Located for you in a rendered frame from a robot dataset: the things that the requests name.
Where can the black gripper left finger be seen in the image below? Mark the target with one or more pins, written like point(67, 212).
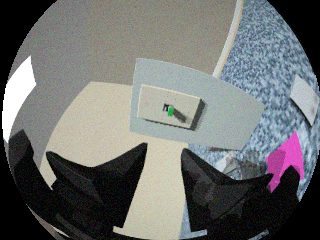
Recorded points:
point(111, 185)

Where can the pink flat square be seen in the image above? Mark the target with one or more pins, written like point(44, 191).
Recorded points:
point(288, 154)

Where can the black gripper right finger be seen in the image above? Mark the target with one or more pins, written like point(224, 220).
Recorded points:
point(209, 193)

